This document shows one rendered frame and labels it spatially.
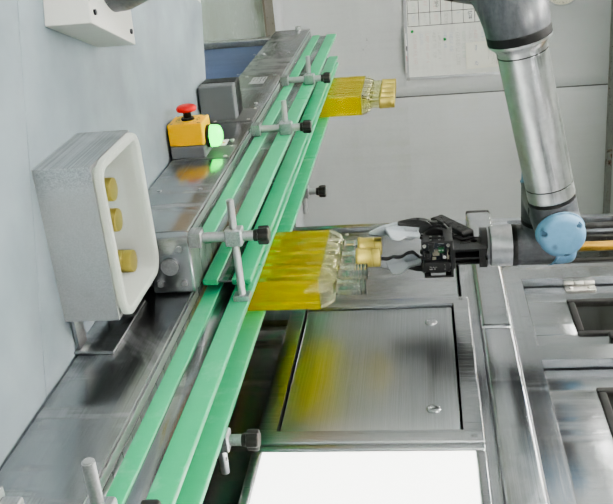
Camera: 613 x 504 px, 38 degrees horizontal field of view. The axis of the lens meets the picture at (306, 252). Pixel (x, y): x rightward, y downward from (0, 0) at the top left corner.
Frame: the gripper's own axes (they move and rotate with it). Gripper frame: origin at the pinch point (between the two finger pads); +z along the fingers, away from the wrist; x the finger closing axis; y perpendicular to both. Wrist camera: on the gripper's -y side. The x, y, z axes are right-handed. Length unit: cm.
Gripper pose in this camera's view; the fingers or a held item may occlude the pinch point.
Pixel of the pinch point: (376, 246)
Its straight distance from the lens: 167.1
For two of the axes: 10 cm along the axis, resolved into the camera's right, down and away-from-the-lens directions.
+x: 0.9, 9.1, 4.0
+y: -1.1, 4.1, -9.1
